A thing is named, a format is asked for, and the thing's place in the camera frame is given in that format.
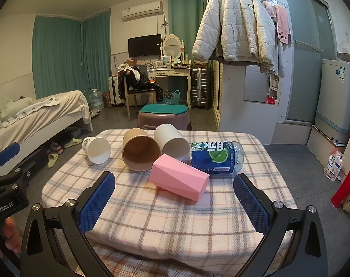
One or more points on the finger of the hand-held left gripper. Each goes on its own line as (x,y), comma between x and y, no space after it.
(8,153)
(15,179)

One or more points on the purple plastic stool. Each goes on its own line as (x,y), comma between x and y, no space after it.
(163,121)

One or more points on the white snack bag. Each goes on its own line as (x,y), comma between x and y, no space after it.
(334,164)

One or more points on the pink hanging towel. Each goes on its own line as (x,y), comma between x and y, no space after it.
(283,23)

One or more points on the white puffer jacket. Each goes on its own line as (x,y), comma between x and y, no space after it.
(235,23)

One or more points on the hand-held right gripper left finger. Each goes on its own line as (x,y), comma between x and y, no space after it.
(96,203)

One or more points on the bed with beige sheet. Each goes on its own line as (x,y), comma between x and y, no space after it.
(48,115)

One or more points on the silver suitcase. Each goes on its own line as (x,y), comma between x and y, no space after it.
(201,88)

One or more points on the narrow green curtain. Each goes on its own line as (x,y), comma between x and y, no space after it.
(97,49)

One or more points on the white cabinet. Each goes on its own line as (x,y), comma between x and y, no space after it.
(235,106)

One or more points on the person's left hand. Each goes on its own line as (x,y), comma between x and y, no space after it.
(13,235)

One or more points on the white washing machine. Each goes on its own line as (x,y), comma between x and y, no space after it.
(335,101)

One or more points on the pale green pillow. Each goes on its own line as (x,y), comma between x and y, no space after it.
(13,104)

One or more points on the large white cup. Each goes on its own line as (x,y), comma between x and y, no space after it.
(170,138)

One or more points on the blue label plastic bottle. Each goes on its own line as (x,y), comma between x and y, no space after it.
(209,156)

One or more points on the oval white mirror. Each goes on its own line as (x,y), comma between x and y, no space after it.
(172,46)

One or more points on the white dressing table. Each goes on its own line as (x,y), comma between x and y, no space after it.
(169,72)

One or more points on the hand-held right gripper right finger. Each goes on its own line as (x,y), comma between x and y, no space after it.
(250,205)

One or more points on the wide green curtain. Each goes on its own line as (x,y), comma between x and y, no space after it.
(56,57)

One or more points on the plaid tablecloth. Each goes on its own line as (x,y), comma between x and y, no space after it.
(152,219)

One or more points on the pink faceted cup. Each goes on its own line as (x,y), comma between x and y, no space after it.
(178,179)

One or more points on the tall green curtain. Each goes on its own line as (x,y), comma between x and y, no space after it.
(189,14)

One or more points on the wooden chair with clothes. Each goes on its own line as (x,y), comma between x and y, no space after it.
(137,86)

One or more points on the small white paper cup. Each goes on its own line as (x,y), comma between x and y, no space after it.
(98,150)

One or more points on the green seat cushion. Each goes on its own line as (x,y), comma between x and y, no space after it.
(163,109)

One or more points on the green slipper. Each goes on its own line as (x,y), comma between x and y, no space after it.
(52,161)
(73,143)

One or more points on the clear water jug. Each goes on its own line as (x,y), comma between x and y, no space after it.
(96,99)

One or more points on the brown paper cup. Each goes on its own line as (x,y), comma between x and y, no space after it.
(140,153)

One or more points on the white air conditioner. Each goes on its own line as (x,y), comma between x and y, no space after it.
(142,10)

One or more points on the red thermos bottle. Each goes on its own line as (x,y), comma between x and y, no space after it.
(346,187)

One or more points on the frosted glass sliding door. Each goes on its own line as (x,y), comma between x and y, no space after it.
(304,63)

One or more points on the grey sneakers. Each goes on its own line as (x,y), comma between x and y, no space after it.
(55,147)

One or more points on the white suitcase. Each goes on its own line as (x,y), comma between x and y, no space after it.
(114,91)

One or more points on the black television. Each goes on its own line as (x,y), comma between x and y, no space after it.
(144,45)

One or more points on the teal plastic basket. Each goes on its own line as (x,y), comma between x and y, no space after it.
(171,98)

